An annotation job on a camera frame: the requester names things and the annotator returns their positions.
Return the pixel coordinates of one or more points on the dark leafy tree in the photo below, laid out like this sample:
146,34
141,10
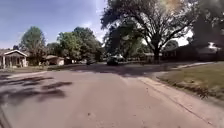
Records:
123,41

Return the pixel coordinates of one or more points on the black car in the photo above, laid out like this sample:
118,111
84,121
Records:
112,61

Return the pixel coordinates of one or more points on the green tree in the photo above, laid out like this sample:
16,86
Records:
88,43
33,43
68,45

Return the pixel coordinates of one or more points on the large spreading tree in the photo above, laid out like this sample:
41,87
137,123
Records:
156,40

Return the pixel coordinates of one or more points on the white porch house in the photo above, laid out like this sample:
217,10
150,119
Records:
13,58

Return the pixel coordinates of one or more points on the grass verge under large tree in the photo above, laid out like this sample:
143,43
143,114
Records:
200,78

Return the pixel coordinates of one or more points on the dark house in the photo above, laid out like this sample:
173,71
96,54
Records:
190,53

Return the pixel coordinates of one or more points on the pale concrete kerb strip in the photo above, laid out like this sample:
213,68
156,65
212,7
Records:
186,103

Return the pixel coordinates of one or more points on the pale concrete driveway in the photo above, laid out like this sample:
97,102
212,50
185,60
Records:
193,64

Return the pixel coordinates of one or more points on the grey asphalt road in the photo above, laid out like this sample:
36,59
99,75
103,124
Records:
83,100

